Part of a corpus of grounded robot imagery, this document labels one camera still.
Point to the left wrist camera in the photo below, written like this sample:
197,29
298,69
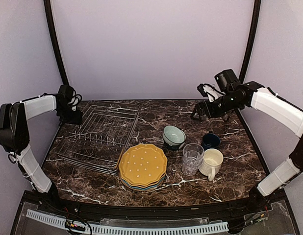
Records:
76,99

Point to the wiring bundle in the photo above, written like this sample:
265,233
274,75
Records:
257,218
74,224

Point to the cream ribbed mug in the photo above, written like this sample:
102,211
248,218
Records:
211,163

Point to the clear ribbed drinking glass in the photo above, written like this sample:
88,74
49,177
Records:
192,158

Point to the light green ceramic bowl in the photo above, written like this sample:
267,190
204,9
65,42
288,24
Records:
173,136

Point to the yellow dotted top plate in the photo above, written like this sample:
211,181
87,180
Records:
143,163

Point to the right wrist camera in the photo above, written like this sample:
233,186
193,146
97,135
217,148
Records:
209,91

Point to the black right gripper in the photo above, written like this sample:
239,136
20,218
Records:
199,106

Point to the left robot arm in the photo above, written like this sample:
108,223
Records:
15,137

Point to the right black frame post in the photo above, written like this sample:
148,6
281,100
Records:
250,41

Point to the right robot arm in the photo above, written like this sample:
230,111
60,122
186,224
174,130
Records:
234,94

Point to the metal wire dish rack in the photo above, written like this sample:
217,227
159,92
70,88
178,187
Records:
103,137

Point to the blue plate in stack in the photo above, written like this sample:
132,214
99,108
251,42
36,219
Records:
147,185

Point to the dark blue mug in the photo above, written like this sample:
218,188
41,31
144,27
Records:
210,141

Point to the left black frame post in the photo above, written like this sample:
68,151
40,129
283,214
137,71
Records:
54,41

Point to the left wiring bundle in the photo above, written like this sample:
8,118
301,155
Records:
74,224

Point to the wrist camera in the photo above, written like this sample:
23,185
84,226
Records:
209,91
76,99

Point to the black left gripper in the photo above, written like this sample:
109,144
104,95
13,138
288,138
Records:
77,120

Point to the right wiring bundle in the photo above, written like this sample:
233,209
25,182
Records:
257,218

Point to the black frame post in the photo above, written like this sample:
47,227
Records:
54,41
250,41

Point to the light blue slotted cable duct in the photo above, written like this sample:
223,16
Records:
128,227

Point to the black front rail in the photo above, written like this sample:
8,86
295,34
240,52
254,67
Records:
231,210

